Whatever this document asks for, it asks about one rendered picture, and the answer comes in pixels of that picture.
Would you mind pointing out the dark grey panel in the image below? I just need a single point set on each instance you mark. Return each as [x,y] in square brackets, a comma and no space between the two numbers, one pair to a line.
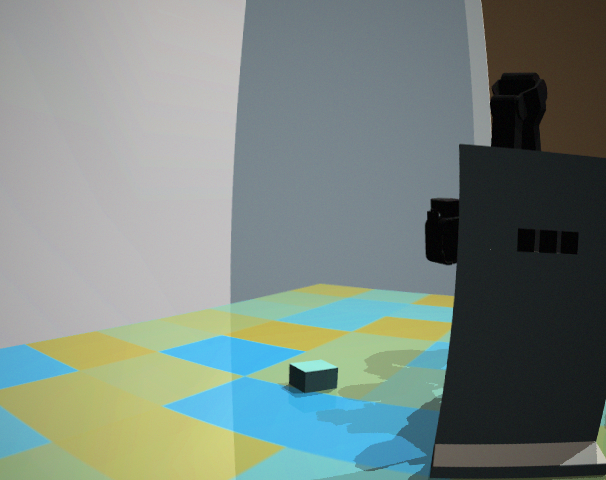
[525,384]

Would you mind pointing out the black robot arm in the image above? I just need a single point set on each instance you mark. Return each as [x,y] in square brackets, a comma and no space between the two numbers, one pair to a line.
[517,107]

